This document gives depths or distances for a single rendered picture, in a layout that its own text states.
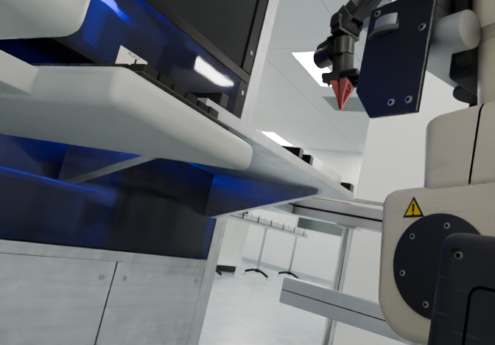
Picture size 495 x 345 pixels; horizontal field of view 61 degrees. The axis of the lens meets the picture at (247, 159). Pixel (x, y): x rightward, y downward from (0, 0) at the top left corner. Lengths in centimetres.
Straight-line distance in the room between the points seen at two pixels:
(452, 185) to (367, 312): 149
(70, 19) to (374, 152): 244
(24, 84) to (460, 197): 40
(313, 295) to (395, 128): 116
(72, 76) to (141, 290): 87
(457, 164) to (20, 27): 40
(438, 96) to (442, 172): 220
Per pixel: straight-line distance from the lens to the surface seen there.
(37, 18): 27
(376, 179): 259
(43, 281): 96
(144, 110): 31
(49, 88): 34
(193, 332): 138
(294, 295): 204
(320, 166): 102
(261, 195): 118
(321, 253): 960
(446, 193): 48
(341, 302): 196
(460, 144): 48
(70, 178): 89
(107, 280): 106
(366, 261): 254
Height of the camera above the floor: 72
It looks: 9 degrees up
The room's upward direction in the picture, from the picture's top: 13 degrees clockwise
